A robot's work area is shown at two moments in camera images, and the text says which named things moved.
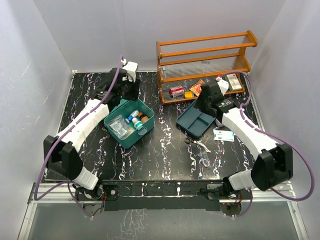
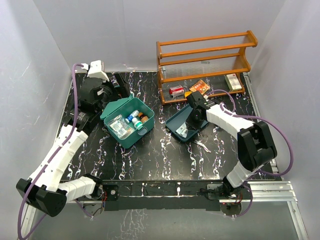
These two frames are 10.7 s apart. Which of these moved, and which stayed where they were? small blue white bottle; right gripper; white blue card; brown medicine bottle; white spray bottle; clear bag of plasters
Moved: white blue card; right gripper
Stayed: white spray bottle; clear bag of plasters; brown medicine bottle; small blue white bottle
